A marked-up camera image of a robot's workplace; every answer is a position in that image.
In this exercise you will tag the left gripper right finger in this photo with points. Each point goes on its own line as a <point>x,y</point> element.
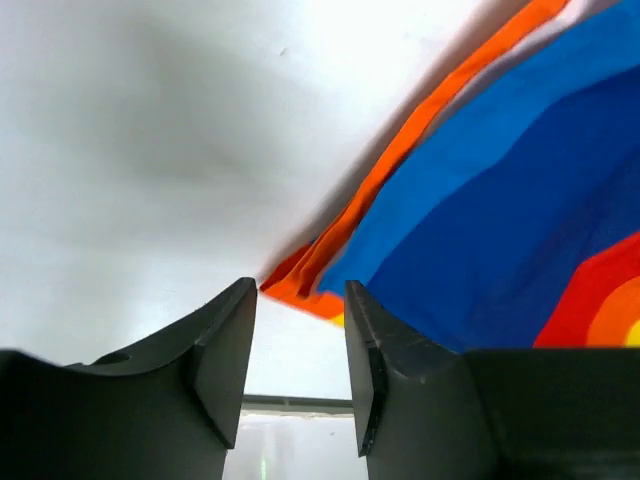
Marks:
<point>424,412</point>

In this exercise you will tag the aluminium frame rail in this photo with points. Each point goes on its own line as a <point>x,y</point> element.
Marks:
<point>297,404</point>

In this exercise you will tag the rainbow striped shorts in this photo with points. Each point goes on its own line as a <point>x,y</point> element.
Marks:
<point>505,213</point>

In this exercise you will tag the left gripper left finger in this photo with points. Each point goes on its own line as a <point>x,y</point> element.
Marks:
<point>165,407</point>

